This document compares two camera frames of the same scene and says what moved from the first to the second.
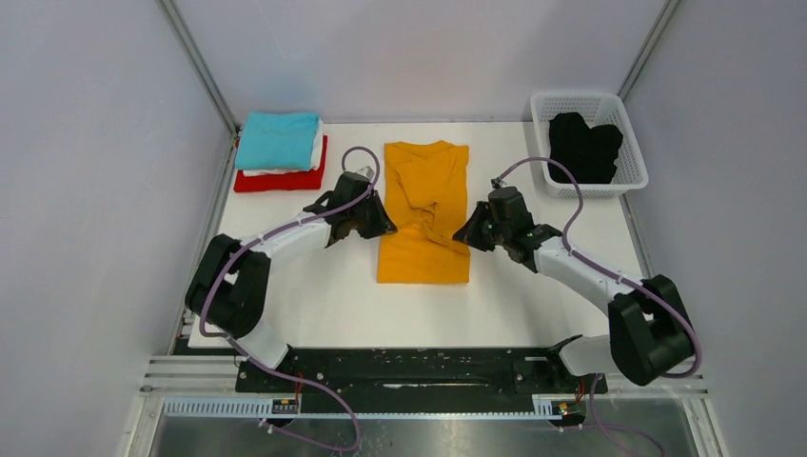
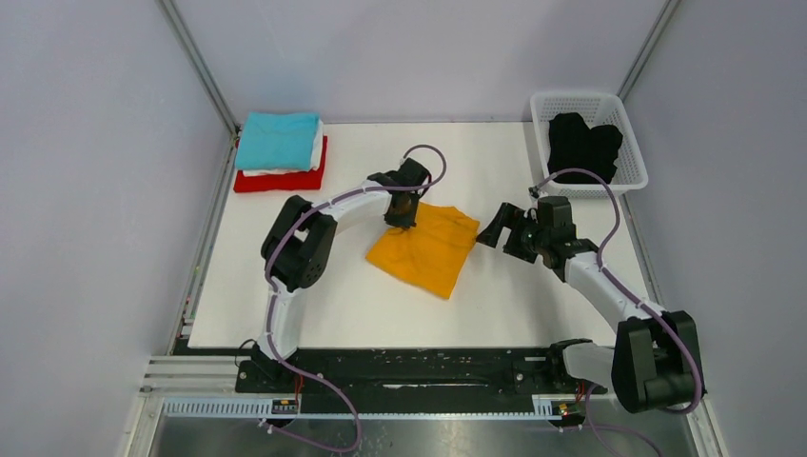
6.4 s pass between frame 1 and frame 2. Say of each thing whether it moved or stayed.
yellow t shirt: moved
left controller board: stayed
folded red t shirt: stayed
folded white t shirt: stayed
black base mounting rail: stayed
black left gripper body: moved
